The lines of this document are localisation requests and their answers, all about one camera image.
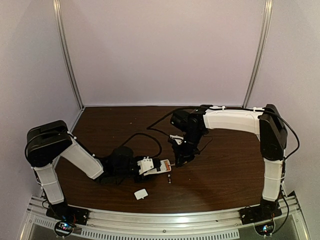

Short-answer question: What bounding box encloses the white battery cover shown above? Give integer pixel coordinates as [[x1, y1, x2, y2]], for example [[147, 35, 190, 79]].
[[134, 188, 149, 200]]

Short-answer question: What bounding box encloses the black camera cable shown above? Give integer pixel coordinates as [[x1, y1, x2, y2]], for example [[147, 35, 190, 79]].
[[146, 106, 301, 161], [119, 132, 163, 161]]

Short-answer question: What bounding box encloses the black right camera cable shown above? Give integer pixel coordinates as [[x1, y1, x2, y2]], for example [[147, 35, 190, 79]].
[[146, 106, 301, 161]]

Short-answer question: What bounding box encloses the aluminium right corner post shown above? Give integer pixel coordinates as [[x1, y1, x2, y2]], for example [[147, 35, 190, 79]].
[[242, 0, 273, 108]]

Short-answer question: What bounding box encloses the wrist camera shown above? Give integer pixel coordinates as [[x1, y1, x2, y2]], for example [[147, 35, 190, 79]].
[[167, 134, 185, 147], [137, 157, 154, 175]]

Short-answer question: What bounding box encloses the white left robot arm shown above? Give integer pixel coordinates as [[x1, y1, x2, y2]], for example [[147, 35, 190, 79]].
[[24, 120, 166, 205]]

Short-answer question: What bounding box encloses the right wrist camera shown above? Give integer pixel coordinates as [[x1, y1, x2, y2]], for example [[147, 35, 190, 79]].
[[167, 134, 185, 147]]

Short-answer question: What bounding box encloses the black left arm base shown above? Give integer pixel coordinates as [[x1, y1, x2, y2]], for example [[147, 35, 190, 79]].
[[46, 204, 90, 226]]

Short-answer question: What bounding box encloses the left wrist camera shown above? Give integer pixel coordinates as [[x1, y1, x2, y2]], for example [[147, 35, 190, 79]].
[[137, 157, 154, 175]]

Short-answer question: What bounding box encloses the aluminium corner post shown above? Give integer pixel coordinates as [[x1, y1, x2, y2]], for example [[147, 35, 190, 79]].
[[52, 0, 85, 110], [242, 0, 273, 108]]

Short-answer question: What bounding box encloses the black left camera cable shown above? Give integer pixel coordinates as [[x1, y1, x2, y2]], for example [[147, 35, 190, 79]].
[[119, 132, 163, 161]]

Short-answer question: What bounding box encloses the aluminium left corner post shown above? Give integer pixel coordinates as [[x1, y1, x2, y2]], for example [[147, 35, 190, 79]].
[[52, 0, 85, 110]]

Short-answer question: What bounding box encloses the white remote control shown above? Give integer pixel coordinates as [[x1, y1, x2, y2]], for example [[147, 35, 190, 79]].
[[143, 159, 171, 176]]

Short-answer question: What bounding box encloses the aluminium front rail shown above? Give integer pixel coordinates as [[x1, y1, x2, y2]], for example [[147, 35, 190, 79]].
[[17, 196, 311, 240]]

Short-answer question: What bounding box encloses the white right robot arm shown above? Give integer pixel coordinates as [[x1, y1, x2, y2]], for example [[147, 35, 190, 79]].
[[168, 104, 288, 205]]

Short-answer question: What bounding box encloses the aluminium left floor rail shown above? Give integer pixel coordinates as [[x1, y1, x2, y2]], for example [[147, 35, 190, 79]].
[[68, 107, 86, 133]]

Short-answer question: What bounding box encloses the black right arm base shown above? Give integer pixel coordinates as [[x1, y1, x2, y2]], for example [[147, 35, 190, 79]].
[[238, 200, 282, 225]]

